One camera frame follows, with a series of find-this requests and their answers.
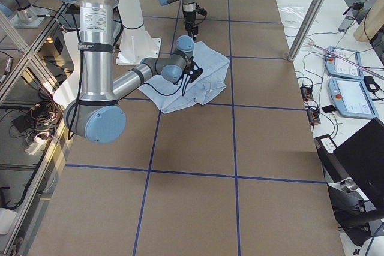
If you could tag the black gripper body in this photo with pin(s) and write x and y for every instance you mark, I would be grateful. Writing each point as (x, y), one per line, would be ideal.
(183, 80)
(189, 17)

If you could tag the light blue button-up shirt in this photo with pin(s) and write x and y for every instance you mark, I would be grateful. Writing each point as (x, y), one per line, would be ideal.
(169, 97)

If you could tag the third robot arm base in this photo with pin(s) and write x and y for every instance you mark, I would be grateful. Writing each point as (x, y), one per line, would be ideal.
(23, 14)

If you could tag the clear plastic bag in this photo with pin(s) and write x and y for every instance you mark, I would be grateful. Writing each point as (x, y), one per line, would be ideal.
(292, 16)

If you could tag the white paper sheet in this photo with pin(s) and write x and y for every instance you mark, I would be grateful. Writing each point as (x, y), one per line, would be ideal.
(67, 91)

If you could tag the far teach pendant tablet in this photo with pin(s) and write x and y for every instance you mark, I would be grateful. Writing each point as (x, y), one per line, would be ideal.
(338, 68)

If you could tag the teach pendant tablet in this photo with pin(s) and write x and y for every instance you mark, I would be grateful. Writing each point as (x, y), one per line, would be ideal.
(351, 98)
(338, 68)

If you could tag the pink reacher grabber stick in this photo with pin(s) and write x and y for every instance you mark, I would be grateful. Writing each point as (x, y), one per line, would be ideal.
(309, 42)

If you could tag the near teach pendant tablet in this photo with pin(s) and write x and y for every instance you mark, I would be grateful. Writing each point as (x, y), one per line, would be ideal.
(351, 98)

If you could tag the black laptop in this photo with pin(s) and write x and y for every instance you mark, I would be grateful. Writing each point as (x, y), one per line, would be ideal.
(361, 155)

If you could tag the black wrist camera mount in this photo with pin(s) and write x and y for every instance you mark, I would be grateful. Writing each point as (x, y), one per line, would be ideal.
(201, 11)

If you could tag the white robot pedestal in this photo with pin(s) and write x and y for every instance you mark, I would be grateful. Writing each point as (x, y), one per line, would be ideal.
(136, 43)

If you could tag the aluminium frame post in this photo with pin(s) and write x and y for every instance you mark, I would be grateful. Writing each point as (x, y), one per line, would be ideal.
(304, 29)

